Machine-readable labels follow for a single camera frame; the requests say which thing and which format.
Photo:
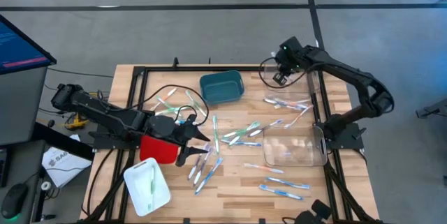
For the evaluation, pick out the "teal plastic bin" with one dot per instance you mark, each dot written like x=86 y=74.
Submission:
x=221 y=89

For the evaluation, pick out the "white plastic bin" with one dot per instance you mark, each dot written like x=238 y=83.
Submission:
x=139 y=189

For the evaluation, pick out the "blue screen monitor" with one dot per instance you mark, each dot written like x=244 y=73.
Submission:
x=17 y=49

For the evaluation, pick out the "white printed paper sheet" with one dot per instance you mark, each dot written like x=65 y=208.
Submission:
x=66 y=166

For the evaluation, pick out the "red plastic bin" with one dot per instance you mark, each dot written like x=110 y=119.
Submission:
x=157 y=150

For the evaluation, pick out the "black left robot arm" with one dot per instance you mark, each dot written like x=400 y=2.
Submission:
x=104 y=112

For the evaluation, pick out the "black stand leg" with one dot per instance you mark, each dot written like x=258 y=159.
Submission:
x=433 y=109

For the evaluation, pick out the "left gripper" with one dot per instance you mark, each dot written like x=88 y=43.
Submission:
x=181 y=133

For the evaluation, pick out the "black computer mouse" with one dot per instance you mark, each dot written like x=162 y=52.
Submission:
x=14 y=199

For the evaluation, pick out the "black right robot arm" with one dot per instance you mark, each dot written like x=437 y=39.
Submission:
x=349 y=74

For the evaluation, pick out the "white tape roll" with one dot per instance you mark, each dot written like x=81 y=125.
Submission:
x=46 y=185

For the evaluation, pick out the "clear plastic bin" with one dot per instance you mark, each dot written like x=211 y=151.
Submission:
x=304 y=88
x=297 y=157

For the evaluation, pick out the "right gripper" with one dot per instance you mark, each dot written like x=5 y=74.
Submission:
x=286 y=66

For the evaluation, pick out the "blue toothbrush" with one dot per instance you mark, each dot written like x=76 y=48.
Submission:
x=280 y=192
x=288 y=183
x=209 y=175
x=179 y=122
x=244 y=143

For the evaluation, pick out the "black device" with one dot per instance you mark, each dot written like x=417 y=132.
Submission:
x=311 y=213

